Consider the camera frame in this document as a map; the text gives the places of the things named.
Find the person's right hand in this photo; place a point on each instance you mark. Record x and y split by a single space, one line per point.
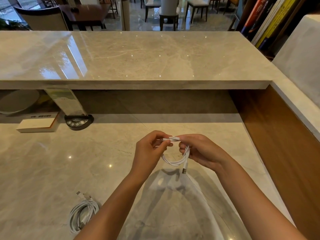
207 152

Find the person's left hand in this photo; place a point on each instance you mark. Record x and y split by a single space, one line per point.
147 157

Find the person's right forearm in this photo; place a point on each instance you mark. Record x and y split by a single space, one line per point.
257 204

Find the person's left forearm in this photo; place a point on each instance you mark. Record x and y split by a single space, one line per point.
112 212

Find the black round button base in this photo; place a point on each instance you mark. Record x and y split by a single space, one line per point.
78 122

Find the clear acrylic sign holder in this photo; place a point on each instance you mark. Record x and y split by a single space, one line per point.
66 102

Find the dark yellow printed packet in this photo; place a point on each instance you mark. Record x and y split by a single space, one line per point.
48 102

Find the white flat box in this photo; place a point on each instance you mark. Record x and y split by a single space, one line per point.
35 124

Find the round grey plate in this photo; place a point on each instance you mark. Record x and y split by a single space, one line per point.
17 101

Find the row of upright books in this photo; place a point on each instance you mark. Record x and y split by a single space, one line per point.
270 22

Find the teal chair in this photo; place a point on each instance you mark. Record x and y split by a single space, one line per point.
240 9

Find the white dining chair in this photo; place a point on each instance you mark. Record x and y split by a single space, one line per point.
197 2
153 2

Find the tall white high-back chair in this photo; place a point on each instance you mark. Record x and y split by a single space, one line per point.
169 4

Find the dark wooden bookshelf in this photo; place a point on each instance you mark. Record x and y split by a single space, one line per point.
247 4

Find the dark wooden table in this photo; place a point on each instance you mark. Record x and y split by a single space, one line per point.
86 11

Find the white cushioned wooden armchair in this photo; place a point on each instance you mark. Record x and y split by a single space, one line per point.
88 0

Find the curved beige armchair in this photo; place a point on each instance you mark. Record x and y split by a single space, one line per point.
43 21

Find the green potted plant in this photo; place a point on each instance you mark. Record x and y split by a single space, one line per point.
11 24

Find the dark wooden frame armchair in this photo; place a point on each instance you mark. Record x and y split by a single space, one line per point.
110 4
50 1

